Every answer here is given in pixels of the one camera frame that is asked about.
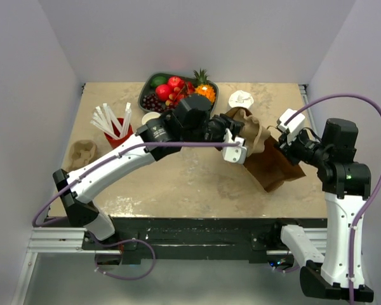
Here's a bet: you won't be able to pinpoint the red apple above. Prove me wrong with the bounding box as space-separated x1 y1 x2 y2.
155 84 173 102
167 76 185 90

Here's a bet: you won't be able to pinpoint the brown paper bag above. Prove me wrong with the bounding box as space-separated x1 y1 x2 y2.
225 109 305 193

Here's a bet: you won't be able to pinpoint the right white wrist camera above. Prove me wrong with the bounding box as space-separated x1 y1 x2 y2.
276 109 305 144

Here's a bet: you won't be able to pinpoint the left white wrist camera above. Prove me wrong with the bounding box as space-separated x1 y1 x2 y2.
222 128 247 164

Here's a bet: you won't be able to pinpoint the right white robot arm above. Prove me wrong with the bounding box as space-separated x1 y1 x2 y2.
270 114 374 302

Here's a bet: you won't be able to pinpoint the dark grape bunch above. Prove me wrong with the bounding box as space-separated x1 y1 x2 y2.
140 93 175 113

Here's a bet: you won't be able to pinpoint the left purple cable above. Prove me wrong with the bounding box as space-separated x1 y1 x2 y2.
31 141 245 280

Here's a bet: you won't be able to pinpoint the dark green fruit tray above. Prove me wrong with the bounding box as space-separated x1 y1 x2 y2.
138 69 218 113

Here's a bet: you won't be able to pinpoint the brown pulp cup carrier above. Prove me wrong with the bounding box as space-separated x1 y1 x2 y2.
228 107 271 157

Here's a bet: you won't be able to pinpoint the aluminium rail frame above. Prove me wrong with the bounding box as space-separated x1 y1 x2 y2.
11 84 377 305

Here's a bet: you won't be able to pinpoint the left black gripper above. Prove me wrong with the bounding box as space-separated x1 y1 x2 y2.
184 114 244 151

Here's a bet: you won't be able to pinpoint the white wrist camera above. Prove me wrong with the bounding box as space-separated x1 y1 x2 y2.
222 128 247 164
276 109 305 144

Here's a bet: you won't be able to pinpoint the orange spiky fruit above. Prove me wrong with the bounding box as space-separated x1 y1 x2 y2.
194 84 216 104

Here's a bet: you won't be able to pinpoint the green lime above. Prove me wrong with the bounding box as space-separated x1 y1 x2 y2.
150 76 168 88

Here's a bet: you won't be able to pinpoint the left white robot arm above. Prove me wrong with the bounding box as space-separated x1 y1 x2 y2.
53 94 247 249

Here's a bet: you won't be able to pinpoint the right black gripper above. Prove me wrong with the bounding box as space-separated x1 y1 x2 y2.
275 125 331 167

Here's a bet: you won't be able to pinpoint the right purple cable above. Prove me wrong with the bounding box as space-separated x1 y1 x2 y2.
272 92 381 305

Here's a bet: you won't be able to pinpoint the red plastic cup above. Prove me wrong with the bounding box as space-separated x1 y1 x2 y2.
104 123 134 149

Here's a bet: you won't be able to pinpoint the white napkin wrapped cup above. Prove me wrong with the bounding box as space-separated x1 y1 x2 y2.
227 90 254 110

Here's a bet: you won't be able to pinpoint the brown paper cups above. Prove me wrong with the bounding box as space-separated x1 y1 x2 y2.
141 112 161 125

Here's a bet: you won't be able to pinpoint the purple cable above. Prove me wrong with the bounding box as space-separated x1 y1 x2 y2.
272 92 381 305
31 141 245 280

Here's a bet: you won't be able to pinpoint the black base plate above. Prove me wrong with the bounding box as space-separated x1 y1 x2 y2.
41 217 340 266

